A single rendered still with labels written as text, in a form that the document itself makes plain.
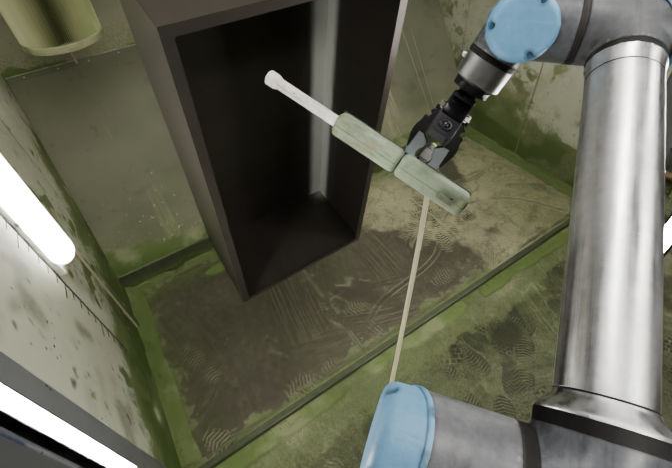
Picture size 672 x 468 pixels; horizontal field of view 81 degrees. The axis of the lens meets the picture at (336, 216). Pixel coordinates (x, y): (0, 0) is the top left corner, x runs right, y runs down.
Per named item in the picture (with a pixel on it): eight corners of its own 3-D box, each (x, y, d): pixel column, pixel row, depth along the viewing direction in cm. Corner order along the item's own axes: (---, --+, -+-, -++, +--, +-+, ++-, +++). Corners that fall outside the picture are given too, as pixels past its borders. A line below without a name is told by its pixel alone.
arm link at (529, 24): (591, -12, 48) (575, -7, 59) (492, -15, 52) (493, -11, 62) (566, 69, 53) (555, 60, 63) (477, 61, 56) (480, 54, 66)
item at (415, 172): (478, 168, 93) (470, 203, 74) (466, 184, 96) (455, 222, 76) (311, 61, 98) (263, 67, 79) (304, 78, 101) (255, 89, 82)
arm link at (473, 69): (511, 77, 67) (463, 47, 68) (492, 102, 69) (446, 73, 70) (512, 72, 74) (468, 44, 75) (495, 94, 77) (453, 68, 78)
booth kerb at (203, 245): (128, 292, 226) (118, 278, 216) (127, 289, 227) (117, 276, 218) (467, 130, 320) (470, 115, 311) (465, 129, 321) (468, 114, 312)
